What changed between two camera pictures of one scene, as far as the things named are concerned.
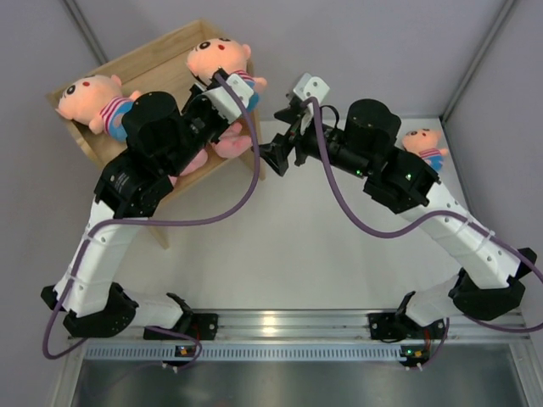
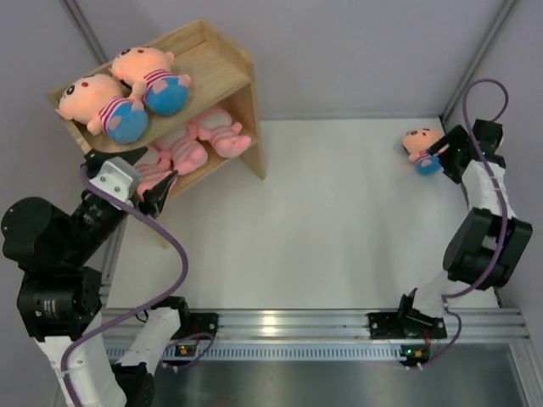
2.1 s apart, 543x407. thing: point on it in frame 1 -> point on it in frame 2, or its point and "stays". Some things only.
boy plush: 206,57 -> 146,71
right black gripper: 277,153 -> 456,137
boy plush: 425,142 stays
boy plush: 99,101 stays
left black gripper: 195,98 -> 153,197
